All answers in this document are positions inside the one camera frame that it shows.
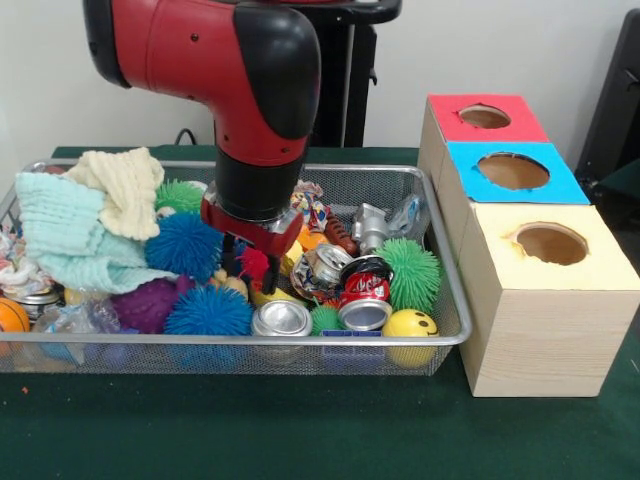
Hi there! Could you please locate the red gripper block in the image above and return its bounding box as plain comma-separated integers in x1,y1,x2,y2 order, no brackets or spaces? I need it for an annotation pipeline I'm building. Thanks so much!
200,195,305,295

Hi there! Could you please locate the pale yellow plush toy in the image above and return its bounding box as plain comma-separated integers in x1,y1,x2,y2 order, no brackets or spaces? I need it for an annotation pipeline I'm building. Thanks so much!
209,270,250,300

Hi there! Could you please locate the cream waffle cloth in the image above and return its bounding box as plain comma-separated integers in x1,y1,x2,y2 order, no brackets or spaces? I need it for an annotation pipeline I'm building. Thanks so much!
62,148,166,242

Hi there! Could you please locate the mint green waffle cloth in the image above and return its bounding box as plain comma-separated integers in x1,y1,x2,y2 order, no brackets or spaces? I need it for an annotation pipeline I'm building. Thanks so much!
14,172,179,295

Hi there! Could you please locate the clear shallow mesh bin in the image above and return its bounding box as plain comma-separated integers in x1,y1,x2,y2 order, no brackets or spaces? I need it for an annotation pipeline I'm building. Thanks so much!
0,160,473,375

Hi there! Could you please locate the wooden box with three holes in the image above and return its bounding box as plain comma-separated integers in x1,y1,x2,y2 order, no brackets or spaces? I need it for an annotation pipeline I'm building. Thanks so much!
418,94,640,398

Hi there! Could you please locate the blue spiky ball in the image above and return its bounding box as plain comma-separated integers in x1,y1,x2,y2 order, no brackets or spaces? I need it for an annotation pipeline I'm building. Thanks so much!
163,286,255,337
145,212,224,284

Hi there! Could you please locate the green spiky ball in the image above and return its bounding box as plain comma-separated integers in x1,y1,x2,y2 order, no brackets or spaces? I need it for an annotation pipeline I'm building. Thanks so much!
155,179,207,216

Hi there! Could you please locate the purple spiky ball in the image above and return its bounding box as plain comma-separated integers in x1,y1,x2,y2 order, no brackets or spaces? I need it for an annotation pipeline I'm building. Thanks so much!
110,276,196,334

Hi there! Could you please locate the black silver drink can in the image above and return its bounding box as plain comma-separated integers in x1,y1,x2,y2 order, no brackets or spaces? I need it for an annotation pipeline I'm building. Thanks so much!
338,254,398,331

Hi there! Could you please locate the green fuzzy toy with eyes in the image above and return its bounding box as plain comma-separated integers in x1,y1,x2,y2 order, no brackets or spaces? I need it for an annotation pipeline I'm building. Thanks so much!
378,237,444,313

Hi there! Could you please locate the yellow smiley ball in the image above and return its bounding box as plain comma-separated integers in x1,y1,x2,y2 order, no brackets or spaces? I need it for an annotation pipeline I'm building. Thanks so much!
384,307,441,365

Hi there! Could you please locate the dark green table cloth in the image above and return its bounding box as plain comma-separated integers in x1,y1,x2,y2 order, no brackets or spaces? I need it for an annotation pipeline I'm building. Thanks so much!
0,145,640,480

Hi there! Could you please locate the small orange basketball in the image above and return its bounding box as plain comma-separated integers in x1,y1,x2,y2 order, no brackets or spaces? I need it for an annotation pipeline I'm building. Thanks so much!
0,297,32,334

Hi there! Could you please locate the black stand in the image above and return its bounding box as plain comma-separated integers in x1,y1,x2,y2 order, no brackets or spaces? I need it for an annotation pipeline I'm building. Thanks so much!
575,8,640,186

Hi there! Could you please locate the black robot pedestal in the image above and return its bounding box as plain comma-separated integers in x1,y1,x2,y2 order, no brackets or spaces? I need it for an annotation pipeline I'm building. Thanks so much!
300,0,403,149

